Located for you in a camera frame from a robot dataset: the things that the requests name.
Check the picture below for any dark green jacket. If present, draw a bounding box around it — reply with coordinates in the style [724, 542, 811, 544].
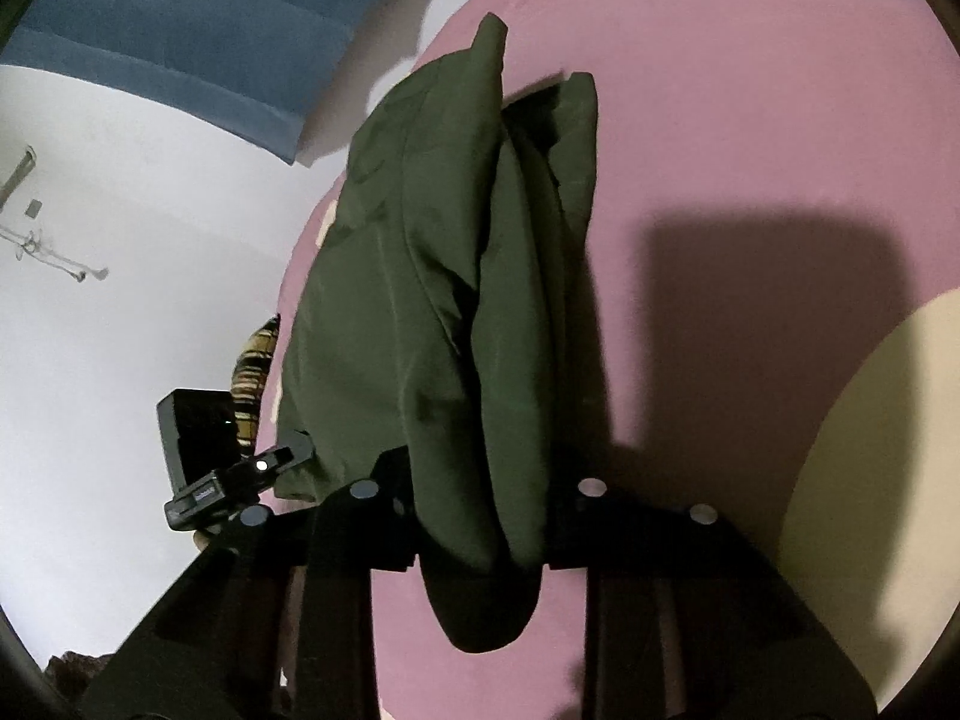
[270, 13, 601, 653]

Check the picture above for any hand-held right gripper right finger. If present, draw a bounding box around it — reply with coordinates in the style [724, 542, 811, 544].
[540, 457, 880, 720]

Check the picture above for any yellow black striped cloth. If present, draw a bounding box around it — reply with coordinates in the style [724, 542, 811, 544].
[229, 313, 283, 458]

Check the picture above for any thin grey cable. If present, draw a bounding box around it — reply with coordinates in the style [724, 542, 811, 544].
[0, 225, 110, 286]

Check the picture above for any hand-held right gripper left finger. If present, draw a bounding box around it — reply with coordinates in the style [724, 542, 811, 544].
[79, 446, 421, 720]

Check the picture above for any pink polka-dot rug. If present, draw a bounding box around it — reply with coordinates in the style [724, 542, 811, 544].
[274, 0, 955, 720]

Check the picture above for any grey bar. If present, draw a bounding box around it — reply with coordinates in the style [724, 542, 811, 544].
[0, 145, 37, 203]

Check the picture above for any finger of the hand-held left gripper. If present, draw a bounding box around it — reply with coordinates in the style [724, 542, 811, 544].
[262, 429, 314, 482]

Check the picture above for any person's left forearm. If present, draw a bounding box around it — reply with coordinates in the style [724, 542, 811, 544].
[45, 651, 113, 695]

